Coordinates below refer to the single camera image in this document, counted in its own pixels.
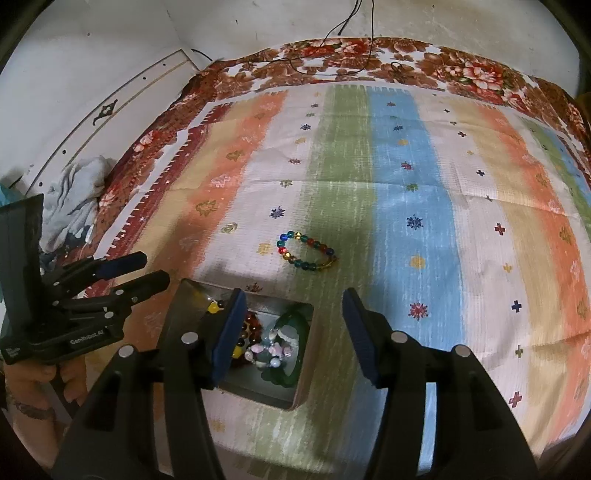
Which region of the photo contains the yellow black bead bracelet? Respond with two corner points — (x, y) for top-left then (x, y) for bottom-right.
(204, 299), (250, 361)

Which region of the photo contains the white shell bracelet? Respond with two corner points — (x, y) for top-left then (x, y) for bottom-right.
(244, 329), (299, 370)

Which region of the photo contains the green jade bangle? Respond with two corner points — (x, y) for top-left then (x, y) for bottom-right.
(262, 309), (311, 388)

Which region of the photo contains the multicolour bead bracelet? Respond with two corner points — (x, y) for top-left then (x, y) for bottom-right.
(275, 230), (339, 272)

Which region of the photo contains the person left hand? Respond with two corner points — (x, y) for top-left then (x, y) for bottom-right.
(4, 356), (88, 420)

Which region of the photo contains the grey crumpled cloth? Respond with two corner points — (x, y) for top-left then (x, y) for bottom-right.
(40, 156), (116, 253)

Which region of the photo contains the metal tin box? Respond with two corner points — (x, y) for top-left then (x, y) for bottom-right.
(158, 279), (317, 410)

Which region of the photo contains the white headboard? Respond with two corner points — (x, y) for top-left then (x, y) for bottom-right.
(15, 48), (198, 195)

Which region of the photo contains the striped colourful mat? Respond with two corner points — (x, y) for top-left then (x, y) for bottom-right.
(98, 84), (590, 479)

